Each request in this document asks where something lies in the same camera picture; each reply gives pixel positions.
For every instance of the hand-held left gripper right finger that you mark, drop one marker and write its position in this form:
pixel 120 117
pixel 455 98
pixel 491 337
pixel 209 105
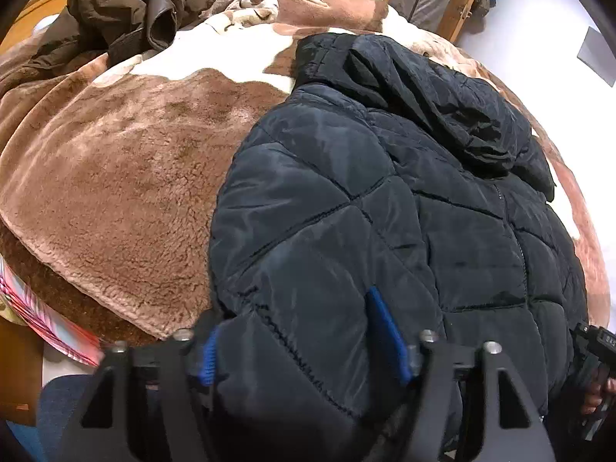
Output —
pixel 385 327

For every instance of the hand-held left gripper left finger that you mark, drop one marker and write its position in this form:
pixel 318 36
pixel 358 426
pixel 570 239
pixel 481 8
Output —
pixel 209 351

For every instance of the black puffer jacket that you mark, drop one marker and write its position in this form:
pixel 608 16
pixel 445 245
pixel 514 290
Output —
pixel 361 178

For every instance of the person's right hand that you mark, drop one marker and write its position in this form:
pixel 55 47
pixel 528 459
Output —
pixel 599 394

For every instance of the person's jeans leg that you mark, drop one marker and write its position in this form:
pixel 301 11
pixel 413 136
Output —
pixel 57 409

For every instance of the pink striped sheet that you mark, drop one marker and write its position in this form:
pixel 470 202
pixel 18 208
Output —
pixel 48 332

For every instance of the brown printed fleece blanket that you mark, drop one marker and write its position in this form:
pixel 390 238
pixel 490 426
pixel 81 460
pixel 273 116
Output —
pixel 120 178

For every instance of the brown puffer jacket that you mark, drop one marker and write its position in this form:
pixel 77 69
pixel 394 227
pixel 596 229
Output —
pixel 106 5

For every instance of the wooden headboard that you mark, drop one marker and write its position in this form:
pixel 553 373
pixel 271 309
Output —
pixel 29 19

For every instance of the grey wall panel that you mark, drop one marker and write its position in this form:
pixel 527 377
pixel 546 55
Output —
pixel 599 55

